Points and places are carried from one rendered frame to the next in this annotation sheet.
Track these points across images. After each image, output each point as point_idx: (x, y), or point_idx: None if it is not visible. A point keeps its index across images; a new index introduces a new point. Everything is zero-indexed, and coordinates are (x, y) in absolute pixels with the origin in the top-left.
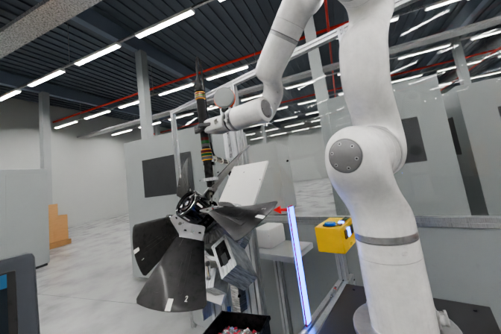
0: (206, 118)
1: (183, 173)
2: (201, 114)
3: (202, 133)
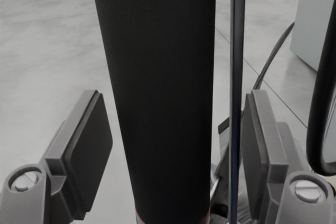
0: (232, 23)
1: (257, 78)
2: None
3: (131, 187)
